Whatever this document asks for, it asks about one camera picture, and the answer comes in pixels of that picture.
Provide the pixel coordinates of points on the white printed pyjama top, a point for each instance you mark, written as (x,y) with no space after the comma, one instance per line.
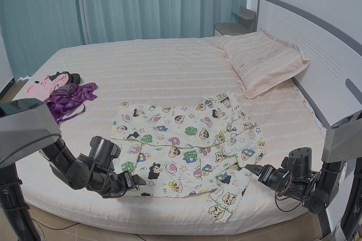
(183,149)

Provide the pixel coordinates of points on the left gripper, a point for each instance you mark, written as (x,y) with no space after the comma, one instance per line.
(128,182)

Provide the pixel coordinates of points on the bed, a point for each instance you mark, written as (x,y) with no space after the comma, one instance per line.
(169,70)

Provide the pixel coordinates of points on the purple satin garment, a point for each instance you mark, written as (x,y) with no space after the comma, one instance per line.
(70,98)

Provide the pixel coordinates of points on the pink striped pillow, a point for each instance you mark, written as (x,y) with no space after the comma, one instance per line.
(263,62)

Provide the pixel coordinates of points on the pink garment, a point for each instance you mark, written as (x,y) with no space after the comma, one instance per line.
(39,90)

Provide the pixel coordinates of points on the grey bedside table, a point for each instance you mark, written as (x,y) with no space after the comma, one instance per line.
(232,28)

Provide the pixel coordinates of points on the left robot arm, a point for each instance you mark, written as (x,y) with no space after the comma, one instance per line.
(70,169)

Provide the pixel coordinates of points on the dark grey garment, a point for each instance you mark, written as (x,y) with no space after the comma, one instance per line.
(75,78)

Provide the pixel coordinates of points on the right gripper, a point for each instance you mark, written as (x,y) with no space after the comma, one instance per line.
(270,176)

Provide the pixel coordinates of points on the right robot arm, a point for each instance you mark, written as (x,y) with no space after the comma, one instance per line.
(322,191)

